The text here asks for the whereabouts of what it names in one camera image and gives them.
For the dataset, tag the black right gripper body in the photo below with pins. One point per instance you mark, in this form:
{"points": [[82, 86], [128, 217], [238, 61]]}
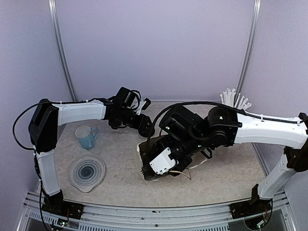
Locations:
{"points": [[192, 144]]}

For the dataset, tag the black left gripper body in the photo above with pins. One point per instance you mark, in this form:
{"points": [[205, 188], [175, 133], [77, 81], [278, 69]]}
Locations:
{"points": [[133, 122]]}

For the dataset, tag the cream paper bag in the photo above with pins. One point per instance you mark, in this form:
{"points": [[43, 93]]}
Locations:
{"points": [[197, 160]]}

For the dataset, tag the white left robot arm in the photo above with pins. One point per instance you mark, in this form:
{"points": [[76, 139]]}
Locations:
{"points": [[44, 134]]}

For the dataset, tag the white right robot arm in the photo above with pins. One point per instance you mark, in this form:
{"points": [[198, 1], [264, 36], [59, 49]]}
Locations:
{"points": [[292, 133]]}

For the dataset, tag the blue glass cup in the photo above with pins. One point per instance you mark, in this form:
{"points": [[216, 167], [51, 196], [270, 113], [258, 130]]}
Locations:
{"points": [[87, 136]]}

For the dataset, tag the wrapped white straws bundle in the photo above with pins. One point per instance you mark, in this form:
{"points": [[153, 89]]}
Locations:
{"points": [[231, 98]]}

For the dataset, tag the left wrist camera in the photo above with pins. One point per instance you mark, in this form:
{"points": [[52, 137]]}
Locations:
{"points": [[143, 105]]}

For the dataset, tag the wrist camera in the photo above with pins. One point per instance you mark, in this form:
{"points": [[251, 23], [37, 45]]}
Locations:
{"points": [[159, 165], [143, 105]]}

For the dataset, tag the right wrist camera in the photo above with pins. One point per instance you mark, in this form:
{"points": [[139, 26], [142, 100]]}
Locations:
{"points": [[159, 165]]}

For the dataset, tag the aluminium front rail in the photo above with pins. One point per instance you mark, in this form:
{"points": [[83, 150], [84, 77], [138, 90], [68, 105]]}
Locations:
{"points": [[212, 217]]}

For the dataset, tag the left aluminium post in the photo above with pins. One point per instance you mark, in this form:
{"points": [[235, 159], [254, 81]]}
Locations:
{"points": [[60, 47]]}

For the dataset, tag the aluminium post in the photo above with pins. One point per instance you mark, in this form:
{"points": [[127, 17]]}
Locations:
{"points": [[250, 44], [60, 47]]}

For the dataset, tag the right aluminium post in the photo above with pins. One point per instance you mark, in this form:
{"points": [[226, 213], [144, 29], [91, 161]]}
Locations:
{"points": [[250, 44]]}

